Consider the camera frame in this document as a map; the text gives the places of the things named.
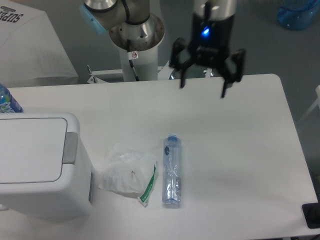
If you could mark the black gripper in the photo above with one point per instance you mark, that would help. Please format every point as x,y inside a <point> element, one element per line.
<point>210,42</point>

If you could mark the white push-lid trash can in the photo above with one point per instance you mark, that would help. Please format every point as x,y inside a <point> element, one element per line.
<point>45,170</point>

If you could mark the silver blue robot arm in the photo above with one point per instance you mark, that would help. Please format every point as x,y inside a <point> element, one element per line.
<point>137,33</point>

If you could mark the clear empty plastic bottle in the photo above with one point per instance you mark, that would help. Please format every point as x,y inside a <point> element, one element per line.
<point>172,171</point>

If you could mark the blue water jug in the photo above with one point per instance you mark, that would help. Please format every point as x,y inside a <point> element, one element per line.
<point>297,15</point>

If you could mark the crumpled white plastic wrapper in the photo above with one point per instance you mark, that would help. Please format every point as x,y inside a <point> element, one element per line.
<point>130,172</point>

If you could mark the white cloth with lettering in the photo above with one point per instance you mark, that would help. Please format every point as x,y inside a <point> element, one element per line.
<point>30,49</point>

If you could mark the black device at table corner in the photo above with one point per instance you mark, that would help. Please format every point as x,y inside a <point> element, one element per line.
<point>311,213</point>

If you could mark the blue labelled drink bottle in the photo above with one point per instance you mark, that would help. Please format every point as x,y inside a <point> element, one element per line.
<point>8,104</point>

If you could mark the white chair frame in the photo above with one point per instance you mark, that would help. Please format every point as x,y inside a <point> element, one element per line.
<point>313,106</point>

